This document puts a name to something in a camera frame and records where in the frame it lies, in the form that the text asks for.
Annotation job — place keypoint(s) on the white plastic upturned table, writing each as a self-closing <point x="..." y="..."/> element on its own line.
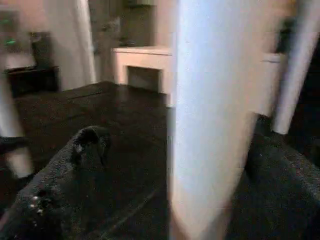
<point x="125" y="125"/>

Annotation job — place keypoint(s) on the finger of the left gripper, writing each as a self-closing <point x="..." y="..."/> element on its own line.
<point x="15" y="143"/>

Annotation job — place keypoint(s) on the dark side cabinet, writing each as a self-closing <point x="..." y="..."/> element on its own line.
<point x="45" y="75"/>

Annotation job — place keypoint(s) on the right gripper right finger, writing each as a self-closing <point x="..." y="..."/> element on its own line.
<point x="287" y="200"/>

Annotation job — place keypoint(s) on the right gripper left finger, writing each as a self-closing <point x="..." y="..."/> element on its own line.
<point x="62" y="195"/>

